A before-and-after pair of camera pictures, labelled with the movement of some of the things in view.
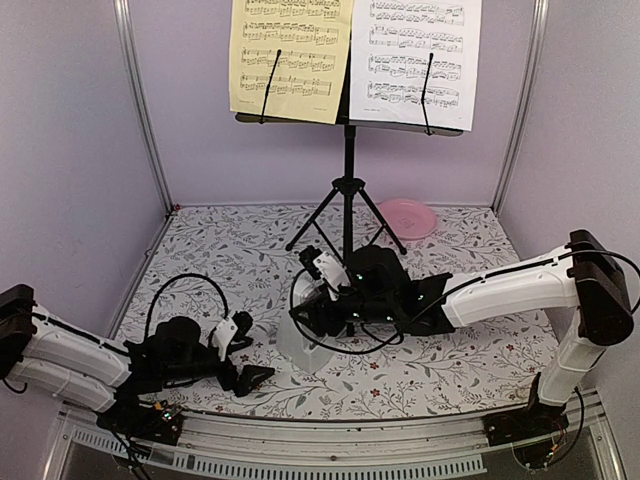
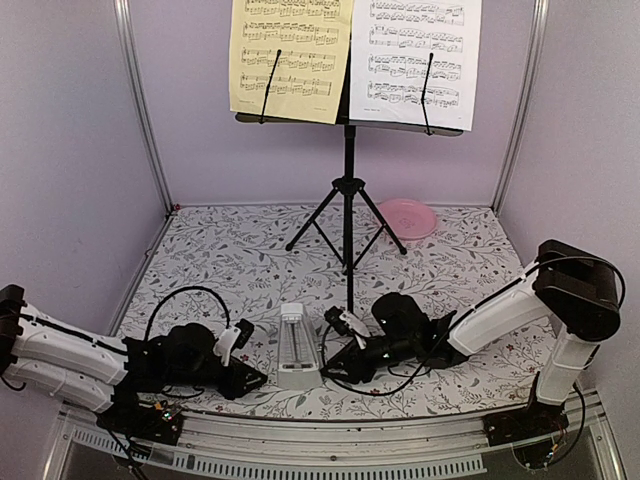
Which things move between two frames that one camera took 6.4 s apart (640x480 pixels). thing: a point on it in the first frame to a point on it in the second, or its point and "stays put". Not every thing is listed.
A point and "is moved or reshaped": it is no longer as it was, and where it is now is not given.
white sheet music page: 391,44 stays put
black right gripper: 308,307 to 353,363
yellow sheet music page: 308,79 stays put
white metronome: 296,342 is moved or reshaped
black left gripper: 243,386 stays put
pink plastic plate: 405,218 stays put
